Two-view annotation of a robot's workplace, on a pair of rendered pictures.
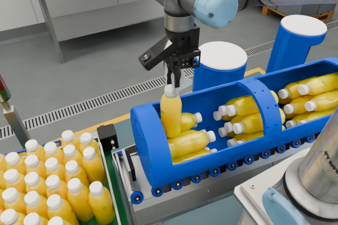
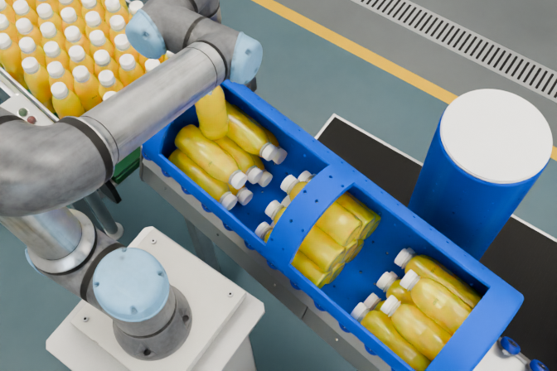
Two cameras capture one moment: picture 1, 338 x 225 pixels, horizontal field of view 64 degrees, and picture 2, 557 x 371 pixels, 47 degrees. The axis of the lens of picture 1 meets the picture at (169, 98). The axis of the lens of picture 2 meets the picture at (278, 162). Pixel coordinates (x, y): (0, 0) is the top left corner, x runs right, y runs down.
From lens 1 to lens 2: 1.09 m
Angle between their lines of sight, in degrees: 43
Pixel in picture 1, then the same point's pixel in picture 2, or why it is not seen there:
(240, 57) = (510, 168)
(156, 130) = not seen: hidden behind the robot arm
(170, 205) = (176, 199)
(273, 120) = (283, 240)
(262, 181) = (166, 250)
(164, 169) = (150, 147)
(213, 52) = (491, 118)
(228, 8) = (142, 44)
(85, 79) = not seen: outside the picture
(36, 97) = not seen: outside the picture
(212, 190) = (223, 240)
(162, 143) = not seen: hidden behind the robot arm
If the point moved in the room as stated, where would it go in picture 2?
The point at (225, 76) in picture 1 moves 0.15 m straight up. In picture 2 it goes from (446, 166) to (459, 135)
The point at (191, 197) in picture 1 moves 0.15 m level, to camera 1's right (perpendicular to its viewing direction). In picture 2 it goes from (199, 219) to (222, 267)
